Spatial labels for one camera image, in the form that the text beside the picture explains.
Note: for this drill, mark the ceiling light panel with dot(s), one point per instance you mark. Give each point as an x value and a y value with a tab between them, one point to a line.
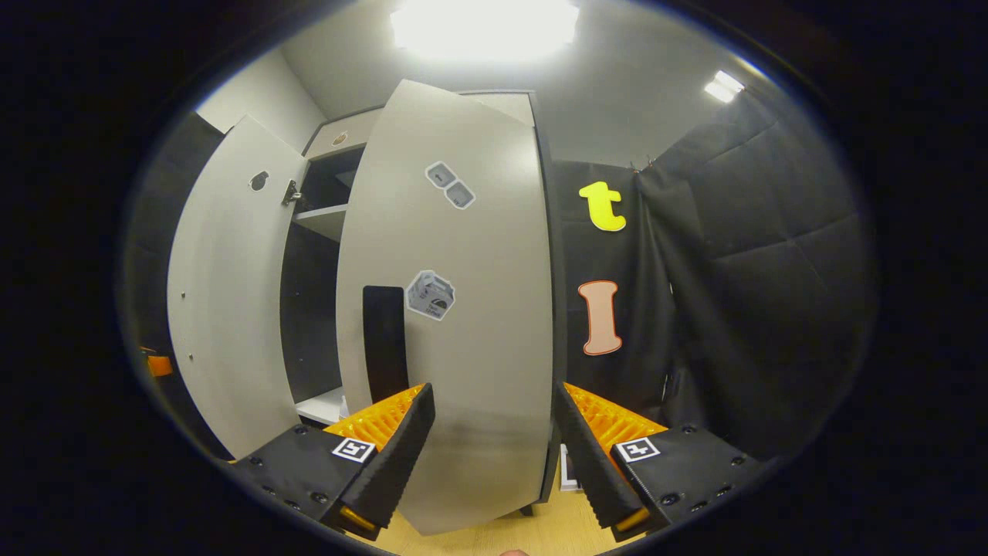
486	27
723	86

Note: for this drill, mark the grey cabinet shelf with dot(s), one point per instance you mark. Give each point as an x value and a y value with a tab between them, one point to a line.
324	222
323	405

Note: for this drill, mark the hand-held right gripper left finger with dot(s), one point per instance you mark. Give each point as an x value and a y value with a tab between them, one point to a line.
397	463

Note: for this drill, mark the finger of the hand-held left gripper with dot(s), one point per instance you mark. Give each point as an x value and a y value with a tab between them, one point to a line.
160	365

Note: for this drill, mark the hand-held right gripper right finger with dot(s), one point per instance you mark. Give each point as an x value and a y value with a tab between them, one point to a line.
590	463

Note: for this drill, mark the grey shoe cabinet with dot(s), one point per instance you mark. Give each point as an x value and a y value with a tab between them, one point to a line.
309	309

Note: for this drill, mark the grey shoe cabinet door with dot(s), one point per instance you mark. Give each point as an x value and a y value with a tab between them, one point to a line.
231	309
478	309

